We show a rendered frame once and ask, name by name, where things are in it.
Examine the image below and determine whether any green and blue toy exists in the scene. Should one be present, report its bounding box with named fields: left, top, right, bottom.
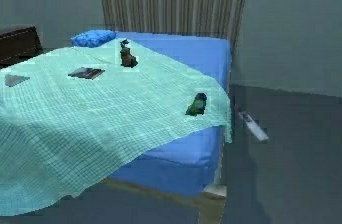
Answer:
left=184, top=92, right=209, bottom=118

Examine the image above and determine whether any blue bed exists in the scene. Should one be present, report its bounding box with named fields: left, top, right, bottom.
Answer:
left=72, top=30, right=232, bottom=224

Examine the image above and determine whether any brown figurine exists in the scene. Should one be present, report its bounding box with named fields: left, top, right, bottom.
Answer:
left=119, top=38, right=139, bottom=69

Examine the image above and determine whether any white remote control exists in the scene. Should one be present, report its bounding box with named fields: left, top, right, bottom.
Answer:
left=238, top=111, right=270, bottom=143

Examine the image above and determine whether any pale green checked blanket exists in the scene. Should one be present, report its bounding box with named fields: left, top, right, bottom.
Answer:
left=0, top=38, right=233, bottom=218

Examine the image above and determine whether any dark flat book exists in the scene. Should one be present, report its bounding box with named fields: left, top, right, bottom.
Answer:
left=67, top=66, right=106, bottom=81

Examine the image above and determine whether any striped beige curtain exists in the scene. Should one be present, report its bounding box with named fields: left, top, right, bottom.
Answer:
left=100, top=0, right=246, bottom=51

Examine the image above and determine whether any blue pillow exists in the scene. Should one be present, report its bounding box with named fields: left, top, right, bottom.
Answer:
left=71, top=29, right=117, bottom=49

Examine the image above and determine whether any grey triangular object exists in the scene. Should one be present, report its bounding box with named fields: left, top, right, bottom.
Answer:
left=4, top=73, right=31, bottom=88

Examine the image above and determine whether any dark brown wooden dresser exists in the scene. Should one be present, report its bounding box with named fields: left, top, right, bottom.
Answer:
left=0, top=25, right=44, bottom=76

